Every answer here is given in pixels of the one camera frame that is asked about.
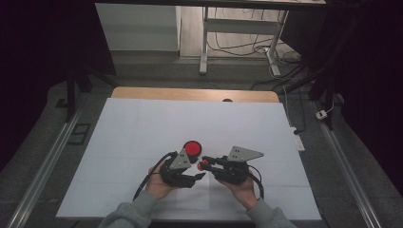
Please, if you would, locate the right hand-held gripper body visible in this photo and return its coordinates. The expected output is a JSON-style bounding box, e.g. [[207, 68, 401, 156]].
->
[[211, 144, 265, 186]]

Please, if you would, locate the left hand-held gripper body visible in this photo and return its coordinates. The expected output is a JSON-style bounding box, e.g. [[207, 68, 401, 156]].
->
[[159, 148, 198, 189]]

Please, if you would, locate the round red ink pad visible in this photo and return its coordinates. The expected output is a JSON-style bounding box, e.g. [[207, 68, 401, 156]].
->
[[182, 140, 203, 162]]

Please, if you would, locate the person's left hand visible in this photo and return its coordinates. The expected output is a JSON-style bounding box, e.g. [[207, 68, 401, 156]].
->
[[145, 159, 182, 201]]

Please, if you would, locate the person's right hand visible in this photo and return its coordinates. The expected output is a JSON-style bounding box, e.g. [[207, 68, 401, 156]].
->
[[218, 176, 259, 211]]

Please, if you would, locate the white paper sheet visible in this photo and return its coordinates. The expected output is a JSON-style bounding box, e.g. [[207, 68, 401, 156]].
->
[[175, 172, 211, 211]]

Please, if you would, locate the large white table mat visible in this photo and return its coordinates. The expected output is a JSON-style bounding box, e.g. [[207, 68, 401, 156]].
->
[[55, 97, 322, 222]]

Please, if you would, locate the white power strip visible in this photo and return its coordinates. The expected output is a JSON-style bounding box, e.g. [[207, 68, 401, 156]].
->
[[289, 126, 306, 153]]

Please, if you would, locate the black stand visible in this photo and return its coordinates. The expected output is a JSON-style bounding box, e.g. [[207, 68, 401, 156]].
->
[[64, 61, 122, 124]]

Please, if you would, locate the white cabinet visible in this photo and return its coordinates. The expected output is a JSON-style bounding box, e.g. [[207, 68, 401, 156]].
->
[[94, 3, 182, 52]]

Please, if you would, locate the left hand-held gripper cable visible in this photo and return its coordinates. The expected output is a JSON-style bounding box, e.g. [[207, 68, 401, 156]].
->
[[132, 150, 179, 201]]

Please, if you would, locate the hand-held gripper cable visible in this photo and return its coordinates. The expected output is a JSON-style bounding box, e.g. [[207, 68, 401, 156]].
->
[[246, 163, 265, 200], [132, 150, 179, 201]]

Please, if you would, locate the right hand-held gripper cable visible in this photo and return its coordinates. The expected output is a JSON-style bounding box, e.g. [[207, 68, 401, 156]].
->
[[246, 163, 265, 200]]

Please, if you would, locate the metal floor rail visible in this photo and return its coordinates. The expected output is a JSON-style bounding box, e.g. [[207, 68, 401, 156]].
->
[[6, 91, 90, 228], [311, 100, 385, 228]]

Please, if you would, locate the tangle of floor cables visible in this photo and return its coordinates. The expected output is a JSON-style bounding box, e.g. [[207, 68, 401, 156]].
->
[[207, 7, 306, 93]]

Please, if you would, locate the white desk frame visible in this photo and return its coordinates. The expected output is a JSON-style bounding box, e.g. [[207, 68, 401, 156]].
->
[[198, 6, 290, 77]]

